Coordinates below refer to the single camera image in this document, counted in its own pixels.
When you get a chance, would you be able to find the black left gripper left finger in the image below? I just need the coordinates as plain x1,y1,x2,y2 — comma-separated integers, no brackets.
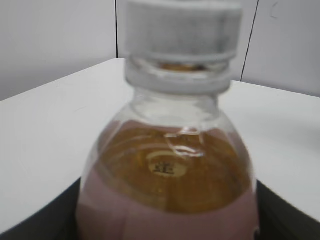
0,179,81,240

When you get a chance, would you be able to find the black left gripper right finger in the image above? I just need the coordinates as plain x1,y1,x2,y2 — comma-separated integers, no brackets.
256,181,320,240

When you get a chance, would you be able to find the peach oolong tea bottle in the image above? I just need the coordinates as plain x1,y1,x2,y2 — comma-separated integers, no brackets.
76,58,260,240

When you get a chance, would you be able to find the white bottle cap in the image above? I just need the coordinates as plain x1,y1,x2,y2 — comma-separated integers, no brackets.
125,0,243,64

